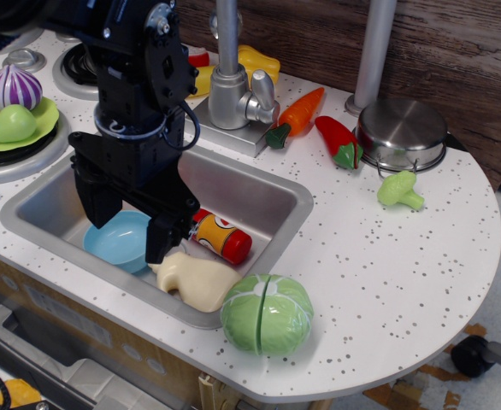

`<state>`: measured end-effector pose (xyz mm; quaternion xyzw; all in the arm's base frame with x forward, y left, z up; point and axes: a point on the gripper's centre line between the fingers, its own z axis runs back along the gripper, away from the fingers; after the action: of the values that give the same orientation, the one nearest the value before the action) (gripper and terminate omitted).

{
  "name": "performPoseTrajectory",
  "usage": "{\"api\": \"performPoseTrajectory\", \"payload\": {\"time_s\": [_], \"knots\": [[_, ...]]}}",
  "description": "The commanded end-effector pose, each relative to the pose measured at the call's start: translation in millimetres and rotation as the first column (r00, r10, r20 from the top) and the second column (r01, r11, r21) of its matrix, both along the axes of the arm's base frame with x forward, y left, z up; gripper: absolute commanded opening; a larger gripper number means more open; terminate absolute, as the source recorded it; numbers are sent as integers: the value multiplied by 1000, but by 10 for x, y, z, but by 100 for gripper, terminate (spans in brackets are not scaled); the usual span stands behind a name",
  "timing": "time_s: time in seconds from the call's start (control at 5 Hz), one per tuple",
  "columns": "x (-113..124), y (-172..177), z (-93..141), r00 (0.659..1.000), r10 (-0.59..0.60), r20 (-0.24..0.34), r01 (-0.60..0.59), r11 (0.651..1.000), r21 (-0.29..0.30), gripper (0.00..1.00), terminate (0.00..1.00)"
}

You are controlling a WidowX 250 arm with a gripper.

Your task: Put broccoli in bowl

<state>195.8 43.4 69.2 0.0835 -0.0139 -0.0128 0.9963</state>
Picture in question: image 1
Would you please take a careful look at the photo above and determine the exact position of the cream toy mayonnaise bottle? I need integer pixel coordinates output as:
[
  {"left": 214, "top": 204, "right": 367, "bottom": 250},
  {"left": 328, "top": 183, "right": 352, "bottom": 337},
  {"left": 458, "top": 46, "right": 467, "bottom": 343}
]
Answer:
[{"left": 149, "top": 252, "right": 243, "bottom": 313}]

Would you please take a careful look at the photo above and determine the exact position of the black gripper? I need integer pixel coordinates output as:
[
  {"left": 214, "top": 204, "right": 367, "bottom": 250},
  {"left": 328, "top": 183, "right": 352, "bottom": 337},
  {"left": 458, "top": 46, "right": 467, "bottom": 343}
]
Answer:
[{"left": 68, "top": 105, "right": 199, "bottom": 264}]

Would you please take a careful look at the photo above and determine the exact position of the light blue plastic bowl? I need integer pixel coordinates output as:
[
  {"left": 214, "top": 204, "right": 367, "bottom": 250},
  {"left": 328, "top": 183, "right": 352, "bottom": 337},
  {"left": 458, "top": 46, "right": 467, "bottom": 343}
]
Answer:
[{"left": 83, "top": 210, "right": 150, "bottom": 274}]

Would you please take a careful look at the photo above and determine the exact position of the light green toy broccoli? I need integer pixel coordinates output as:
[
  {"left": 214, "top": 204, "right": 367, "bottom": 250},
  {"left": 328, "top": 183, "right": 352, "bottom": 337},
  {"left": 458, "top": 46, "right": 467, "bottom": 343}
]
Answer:
[{"left": 377, "top": 170, "right": 424, "bottom": 210}]

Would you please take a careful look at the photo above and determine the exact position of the silver toy faucet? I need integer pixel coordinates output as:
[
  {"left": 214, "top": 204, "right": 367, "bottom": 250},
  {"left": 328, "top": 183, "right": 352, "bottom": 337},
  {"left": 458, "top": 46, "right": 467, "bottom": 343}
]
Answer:
[{"left": 193, "top": 1, "right": 280, "bottom": 157}]

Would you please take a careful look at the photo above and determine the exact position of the light green toy pear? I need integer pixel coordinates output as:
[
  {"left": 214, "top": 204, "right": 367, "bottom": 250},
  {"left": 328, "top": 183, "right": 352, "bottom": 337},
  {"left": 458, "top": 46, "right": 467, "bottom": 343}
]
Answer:
[{"left": 0, "top": 104, "right": 37, "bottom": 144}]

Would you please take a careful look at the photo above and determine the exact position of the black coil burner front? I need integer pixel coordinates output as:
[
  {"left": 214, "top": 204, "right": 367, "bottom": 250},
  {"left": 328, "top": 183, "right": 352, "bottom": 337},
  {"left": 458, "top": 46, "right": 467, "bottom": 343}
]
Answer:
[{"left": 0, "top": 113, "right": 71, "bottom": 184}]

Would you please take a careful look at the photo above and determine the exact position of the grey stove knob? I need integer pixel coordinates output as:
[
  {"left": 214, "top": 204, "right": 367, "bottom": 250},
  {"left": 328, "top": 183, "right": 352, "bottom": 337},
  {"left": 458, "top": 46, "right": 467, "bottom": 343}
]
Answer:
[{"left": 2, "top": 48, "right": 47, "bottom": 73}]

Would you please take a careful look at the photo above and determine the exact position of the grey metal pole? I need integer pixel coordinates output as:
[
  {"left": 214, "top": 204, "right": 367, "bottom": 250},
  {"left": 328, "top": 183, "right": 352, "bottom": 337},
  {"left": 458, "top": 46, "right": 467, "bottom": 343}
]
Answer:
[{"left": 345, "top": 0, "right": 398, "bottom": 116}]

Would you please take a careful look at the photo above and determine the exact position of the silver toy sink basin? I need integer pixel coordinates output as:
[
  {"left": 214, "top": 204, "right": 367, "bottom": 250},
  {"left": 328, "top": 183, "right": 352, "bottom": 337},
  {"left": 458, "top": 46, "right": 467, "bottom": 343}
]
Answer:
[{"left": 0, "top": 146, "right": 314, "bottom": 329}]

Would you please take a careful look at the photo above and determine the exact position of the purple striped toy onion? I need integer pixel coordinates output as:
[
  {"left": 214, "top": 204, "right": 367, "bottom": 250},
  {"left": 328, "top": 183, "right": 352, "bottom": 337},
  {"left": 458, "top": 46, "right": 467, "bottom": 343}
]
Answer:
[{"left": 0, "top": 65, "right": 43, "bottom": 111}]

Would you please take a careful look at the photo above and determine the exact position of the black caster wheel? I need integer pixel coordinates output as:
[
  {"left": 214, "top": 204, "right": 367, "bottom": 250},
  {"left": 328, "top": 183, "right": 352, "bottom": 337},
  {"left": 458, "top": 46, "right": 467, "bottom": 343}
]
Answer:
[{"left": 451, "top": 335, "right": 494, "bottom": 378}]

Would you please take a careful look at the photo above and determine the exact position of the yellow toy mustard bottle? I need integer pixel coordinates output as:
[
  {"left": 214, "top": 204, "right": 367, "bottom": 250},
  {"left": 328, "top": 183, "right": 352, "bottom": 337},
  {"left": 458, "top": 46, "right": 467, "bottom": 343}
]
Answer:
[{"left": 189, "top": 66, "right": 215, "bottom": 97}]

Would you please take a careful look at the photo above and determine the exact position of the green plastic plate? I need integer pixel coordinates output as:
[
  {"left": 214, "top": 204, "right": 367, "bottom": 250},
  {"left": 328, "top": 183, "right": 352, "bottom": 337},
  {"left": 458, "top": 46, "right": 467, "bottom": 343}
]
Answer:
[{"left": 0, "top": 97, "right": 59, "bottom": 152}]

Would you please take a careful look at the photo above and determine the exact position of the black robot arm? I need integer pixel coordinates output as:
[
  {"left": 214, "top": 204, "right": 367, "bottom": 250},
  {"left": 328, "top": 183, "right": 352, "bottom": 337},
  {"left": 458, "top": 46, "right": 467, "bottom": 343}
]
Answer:
[{"left": 44, "top": 1, "right": 199, "bottom": 264}]

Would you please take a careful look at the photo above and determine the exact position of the grey oven door handle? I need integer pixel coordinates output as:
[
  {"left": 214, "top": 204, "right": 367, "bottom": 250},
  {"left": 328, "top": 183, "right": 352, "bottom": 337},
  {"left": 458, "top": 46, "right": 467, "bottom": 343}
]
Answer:
[{"left": 0, "top": 305, "right": 126, "bottom": 409}]

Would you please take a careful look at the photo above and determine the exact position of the stainless steel toy pot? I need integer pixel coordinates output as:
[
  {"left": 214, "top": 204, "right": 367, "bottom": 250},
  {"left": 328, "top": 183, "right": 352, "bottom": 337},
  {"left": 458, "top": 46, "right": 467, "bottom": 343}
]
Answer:
[{"left": 352, "top": 98, "right": 448, "bottom": 178}]

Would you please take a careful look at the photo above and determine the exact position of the red toy chili pepper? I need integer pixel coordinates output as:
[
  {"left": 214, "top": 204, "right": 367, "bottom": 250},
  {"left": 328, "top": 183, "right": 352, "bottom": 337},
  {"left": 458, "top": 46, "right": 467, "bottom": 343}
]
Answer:
[{"left": 315, "top": 115, "right": 363, "bottom": 169}]

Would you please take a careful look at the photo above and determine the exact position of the orange toy carrot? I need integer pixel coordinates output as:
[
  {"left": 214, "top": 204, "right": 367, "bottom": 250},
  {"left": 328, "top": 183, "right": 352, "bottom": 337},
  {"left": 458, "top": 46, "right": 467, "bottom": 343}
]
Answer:
[{"left": 265, "top": 87, "right": 325, "bottom": 149}]

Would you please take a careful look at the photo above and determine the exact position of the green toy cabbage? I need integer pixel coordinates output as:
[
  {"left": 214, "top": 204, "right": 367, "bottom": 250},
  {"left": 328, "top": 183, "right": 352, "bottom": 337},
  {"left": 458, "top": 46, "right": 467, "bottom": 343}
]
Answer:
[{"left": 221, "top": 274, "right": 315, "bottom": 355}]

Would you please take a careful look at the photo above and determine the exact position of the red toy cheese wedge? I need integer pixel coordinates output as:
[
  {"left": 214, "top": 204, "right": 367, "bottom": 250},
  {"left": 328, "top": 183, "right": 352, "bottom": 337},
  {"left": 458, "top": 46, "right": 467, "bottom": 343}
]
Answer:
[{"left": 188, "top": 46, "right": 210, "bottom": 67}]

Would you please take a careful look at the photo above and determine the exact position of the red toy ketchup bottle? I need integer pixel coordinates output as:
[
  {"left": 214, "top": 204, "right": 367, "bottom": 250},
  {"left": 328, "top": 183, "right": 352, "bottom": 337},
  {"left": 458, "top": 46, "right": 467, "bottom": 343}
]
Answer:
[{"left": 192, "top": 209, "right": 252, "bottom": 265}]

